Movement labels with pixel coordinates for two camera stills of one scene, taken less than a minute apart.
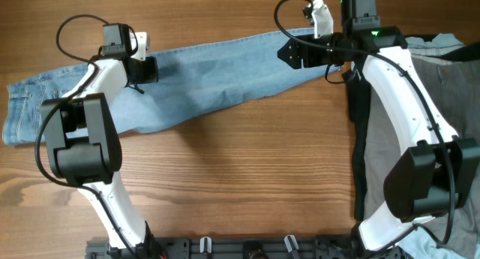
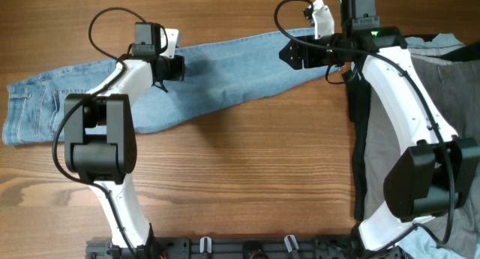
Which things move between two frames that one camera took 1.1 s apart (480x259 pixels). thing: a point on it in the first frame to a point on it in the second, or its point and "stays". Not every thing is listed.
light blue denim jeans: [188, 77] stays
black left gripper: [152, 76] to [178, 73]
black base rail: [244, 247] stays
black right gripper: [300, 50] stays
